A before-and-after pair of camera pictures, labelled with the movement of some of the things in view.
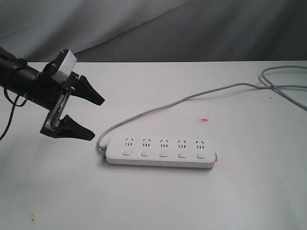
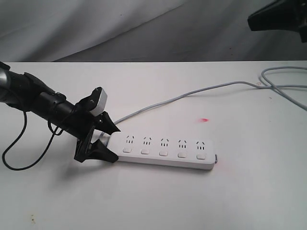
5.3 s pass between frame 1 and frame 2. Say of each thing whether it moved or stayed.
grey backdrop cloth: stayed
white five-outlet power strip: stayed
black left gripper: moved
